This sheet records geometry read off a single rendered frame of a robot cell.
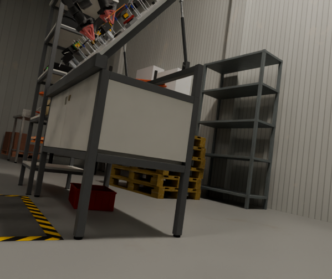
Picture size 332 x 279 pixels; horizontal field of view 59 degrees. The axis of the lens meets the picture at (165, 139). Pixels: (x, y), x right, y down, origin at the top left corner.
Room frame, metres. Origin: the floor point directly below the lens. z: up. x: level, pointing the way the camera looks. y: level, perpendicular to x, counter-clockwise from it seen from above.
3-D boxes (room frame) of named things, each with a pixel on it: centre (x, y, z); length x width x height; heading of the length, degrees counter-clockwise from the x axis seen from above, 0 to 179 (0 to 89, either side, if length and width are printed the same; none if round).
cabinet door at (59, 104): (2.08, 0.80, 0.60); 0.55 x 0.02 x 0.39; 32
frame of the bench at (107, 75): (2.00, 0.40, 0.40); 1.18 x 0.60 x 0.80; 32
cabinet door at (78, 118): (1.61, 0.51, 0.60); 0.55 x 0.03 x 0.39; 32
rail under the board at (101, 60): (1.84, 0.67, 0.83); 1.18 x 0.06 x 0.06; 32
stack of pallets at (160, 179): (3.97, 0.08, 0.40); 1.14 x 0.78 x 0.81; 41
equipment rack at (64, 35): (2.73, 0.99, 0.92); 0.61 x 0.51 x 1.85; 32
